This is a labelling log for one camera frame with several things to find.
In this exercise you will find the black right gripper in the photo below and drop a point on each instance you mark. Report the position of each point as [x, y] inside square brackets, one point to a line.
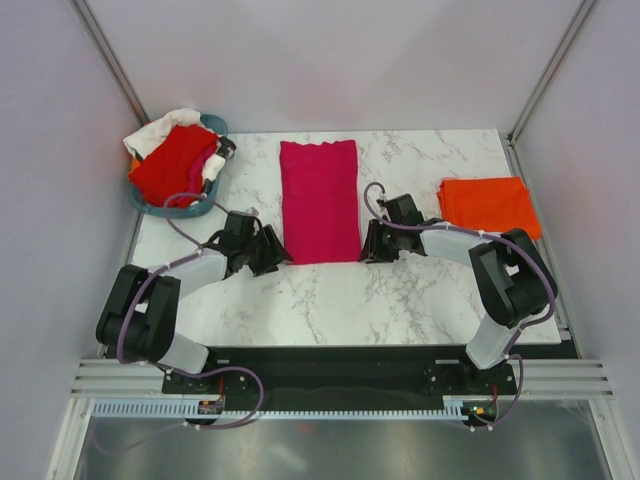
[372, 252]

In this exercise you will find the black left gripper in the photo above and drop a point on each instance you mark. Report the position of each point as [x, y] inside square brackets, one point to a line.
[274, 254]

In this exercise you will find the magenta t shirt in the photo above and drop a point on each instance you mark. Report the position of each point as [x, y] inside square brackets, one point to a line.
[320, 207]

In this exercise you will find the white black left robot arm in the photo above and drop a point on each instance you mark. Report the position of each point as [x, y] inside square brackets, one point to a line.
[139, 318]

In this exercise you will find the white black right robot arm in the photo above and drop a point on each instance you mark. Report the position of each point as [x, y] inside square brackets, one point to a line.
[516, 288]

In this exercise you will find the teal laundry basket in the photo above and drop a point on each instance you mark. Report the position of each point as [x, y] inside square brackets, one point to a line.
[175, 210]

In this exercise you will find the red t shirt in basket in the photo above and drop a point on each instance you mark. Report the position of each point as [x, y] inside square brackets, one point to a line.
[175, 166]

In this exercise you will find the folded orange t shirt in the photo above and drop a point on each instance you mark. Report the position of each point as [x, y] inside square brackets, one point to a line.
[490, 204]

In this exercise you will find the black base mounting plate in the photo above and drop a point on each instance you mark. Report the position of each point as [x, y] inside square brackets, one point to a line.
[344, 376]

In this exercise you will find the white black t shirt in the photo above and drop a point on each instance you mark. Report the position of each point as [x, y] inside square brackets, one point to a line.
[160, 130]

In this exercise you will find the right aluminium corner post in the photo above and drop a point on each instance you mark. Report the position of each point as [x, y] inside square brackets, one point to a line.
[568, 39]

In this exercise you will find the aluminium corner post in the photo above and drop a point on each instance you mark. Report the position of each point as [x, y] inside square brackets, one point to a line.
[91, 25]
[568, 39]

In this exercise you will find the white slotted cable duct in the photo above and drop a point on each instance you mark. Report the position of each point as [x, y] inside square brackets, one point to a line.
[210, 407]

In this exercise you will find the aluminium frame rail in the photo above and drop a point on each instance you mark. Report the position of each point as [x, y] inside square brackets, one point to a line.
[569, 379]

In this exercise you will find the left aluminium corner post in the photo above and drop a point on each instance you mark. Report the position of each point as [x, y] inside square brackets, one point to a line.
[91, 25]

